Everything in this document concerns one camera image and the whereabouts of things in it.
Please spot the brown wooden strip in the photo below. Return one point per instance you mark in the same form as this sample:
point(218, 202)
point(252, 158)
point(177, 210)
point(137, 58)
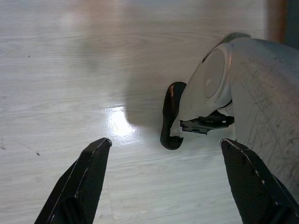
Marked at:
point(276, 18)

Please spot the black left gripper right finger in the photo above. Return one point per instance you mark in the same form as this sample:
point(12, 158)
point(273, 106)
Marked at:
point(254, 193)

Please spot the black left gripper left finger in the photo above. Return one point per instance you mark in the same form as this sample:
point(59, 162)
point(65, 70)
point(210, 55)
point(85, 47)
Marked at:
point(81, 186)

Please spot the dark panel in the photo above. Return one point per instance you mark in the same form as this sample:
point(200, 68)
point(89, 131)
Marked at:
point(293, 18)

